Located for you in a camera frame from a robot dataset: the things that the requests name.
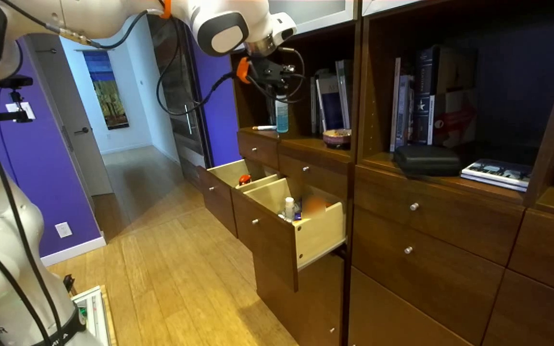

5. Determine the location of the open drawer holding tools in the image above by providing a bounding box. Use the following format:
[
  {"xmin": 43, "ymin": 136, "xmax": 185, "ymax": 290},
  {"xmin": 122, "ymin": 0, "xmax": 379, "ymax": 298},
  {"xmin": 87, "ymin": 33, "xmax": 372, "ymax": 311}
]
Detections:
[{"xmin": 197, "ymin": 157, "xmax": 281, "ymax": 238}]

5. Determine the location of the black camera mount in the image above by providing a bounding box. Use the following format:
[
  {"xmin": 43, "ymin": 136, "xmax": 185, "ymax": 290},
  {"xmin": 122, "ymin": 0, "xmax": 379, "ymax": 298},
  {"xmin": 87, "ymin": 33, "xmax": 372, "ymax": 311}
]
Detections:
[{"xmin": 0, "ymin": 75, "xmax": 37, "ymax": 125}]

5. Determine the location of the short thin book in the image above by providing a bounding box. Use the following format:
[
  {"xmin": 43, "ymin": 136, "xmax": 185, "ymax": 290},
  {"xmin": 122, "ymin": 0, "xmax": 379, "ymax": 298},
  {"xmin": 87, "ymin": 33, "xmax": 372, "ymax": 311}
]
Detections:
[{"xmin": 333, "ymin": 58, "xmax": 352, "ymax": 131}]

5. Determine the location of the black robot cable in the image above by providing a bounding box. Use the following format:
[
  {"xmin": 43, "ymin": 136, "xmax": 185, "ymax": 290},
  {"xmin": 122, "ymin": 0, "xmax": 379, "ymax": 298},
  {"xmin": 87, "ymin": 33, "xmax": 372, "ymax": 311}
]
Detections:
[{"xmin": 0, "ymin": 0, "xmax": 306, "ymax": 346}]

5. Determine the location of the wooden cabinet door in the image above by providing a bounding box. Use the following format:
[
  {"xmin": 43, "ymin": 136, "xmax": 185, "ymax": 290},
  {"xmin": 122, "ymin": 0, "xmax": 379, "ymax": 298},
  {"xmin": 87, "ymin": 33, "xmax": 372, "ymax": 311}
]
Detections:
[
  {"xmin": 254, "ymin": 252, "xmax": 349, "ymax": 346},
  {"xmin": 347, "ymin": 267, "xmax": 472, "ymax": 346}
]

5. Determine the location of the wide frosted glass door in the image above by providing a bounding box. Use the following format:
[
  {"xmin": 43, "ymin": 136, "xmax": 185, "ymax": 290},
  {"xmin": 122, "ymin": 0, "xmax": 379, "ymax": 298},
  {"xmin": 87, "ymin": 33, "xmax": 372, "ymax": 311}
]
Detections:
[{"xmin": 270, "ymin": 0, "xmax": 360, "ymax": 36}]

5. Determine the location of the black binder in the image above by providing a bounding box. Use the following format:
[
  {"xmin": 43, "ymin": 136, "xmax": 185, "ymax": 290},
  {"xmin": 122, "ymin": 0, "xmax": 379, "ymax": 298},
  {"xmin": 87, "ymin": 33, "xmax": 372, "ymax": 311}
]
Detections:
[{"xmin": 414, "ymin": 44, "xmax": 439, "ymax": 146}]

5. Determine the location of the grey upright book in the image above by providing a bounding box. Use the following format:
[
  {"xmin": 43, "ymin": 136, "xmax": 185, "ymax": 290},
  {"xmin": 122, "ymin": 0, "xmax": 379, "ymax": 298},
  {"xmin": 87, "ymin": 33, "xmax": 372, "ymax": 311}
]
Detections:
[{"xmin": 397, "ymin": 73, "xmax": 418, "ymax": 150}]

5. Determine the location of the framed wall painting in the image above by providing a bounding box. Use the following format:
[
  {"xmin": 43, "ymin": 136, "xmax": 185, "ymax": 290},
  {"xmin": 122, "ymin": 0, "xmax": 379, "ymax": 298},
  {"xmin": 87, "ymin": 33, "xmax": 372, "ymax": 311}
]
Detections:
[{"xmin": 83, "ymin": 50, "xmax": 131, "ymax": 131}]

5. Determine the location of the grey interior door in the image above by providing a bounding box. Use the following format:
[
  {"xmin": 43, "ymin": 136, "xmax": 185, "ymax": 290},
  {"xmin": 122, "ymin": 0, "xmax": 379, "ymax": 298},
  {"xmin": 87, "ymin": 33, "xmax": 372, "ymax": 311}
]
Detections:
[{"xmin": 24, "ymin": 34, "xmax": 116, "ymax": 200}]

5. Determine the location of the white floor box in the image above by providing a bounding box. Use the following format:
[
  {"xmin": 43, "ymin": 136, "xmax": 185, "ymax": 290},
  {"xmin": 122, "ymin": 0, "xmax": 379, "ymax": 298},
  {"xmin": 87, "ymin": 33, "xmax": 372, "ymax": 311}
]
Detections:
[{"xmin": 72, "ymin": 284, "xmax": 118, "ymax": 346}]

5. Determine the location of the white wall outlet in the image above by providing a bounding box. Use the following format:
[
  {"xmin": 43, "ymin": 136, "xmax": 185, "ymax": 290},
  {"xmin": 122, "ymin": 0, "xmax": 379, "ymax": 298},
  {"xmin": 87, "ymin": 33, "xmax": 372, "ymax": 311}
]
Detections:
[{"xmin": 54, "ymin": 219, "xmax": 75, "ymax": 240}]

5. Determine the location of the open drawer holding bottles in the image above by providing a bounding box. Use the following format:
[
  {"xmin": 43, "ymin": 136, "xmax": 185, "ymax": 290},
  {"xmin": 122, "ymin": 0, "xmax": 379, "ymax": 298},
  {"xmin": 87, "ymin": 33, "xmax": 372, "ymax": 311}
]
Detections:
[{"xmin": 233, "ymin": 175, "xmax": 349, "ymax": 292}]

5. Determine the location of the narrow frosted glass door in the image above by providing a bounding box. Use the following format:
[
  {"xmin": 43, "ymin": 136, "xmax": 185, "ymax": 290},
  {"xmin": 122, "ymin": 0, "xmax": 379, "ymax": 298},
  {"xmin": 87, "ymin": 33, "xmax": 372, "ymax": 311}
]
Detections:
[{"xmin": 360, "ymin": 0, "xmax": 420, "ymax": 17}]

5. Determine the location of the black zip case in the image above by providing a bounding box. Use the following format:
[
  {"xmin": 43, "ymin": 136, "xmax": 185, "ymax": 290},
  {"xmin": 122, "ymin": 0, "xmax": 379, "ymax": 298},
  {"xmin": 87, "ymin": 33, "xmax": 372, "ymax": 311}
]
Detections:
[{"xmin": 391, "ymin": 142, "xmax": 464, "ymax": 179}]

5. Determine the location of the dark wooden cabinet unit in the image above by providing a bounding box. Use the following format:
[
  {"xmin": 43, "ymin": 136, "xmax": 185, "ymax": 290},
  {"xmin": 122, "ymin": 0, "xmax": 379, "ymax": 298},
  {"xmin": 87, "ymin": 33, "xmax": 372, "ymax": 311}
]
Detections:
[{"xmin": 197, "ymin": 0, "xmax": 554, "ymax": 346}]

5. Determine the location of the small brown bowl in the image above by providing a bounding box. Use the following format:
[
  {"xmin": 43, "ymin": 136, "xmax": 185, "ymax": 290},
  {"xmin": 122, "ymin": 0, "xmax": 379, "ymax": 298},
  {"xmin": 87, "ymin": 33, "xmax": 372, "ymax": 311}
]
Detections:
[{"xmin": 322, "ymin": 127, "xmax": 354, "ymax": 150}]

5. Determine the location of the dark framed glass door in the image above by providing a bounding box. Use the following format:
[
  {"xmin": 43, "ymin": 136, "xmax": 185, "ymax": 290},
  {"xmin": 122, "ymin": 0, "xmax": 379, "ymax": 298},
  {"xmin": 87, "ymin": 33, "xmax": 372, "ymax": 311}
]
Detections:
[{"xmin": 145, "ymin": 15, "xmax": 216, "ymax": 169}]

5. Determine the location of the flat white book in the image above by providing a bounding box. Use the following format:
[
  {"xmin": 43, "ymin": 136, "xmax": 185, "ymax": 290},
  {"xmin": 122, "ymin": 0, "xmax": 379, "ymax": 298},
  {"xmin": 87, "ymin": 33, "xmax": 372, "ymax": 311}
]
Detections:
[{"xmin": 460, "ymin": 156, "xmax": 535, "ymax": 192}]

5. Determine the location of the closed wooden drawer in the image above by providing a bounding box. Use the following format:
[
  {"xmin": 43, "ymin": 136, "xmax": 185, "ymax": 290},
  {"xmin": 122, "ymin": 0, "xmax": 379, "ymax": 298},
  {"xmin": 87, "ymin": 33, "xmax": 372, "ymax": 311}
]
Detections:
[
  {"xmin": 237, "ymin": 129, "xmax": 283, "ymax": 171},
  {"xmin": 510, "ymin": 202, "xmax": 554, "ymax": 300},
  {"xmin": 277, "ymin": 140, "xmax": 358, "ymax": 202},
  {"xmin": 352, "ymin": 207, "xmax": 506, "ymax": 344},
  {"xmin": 354, "ymin": 161, "xmax": 528, "ymax": 265},
  {"xmin": 481, "ymin": 267, "xmax": 554, "ymax": 346}
]

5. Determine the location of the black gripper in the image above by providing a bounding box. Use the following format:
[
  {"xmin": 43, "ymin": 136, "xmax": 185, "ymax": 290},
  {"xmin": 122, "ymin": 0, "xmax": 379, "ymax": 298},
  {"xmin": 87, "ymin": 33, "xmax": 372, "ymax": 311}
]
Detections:
[{"xmin": 254, "ymin": 54, "xmax": 304, "ymax": 102}]

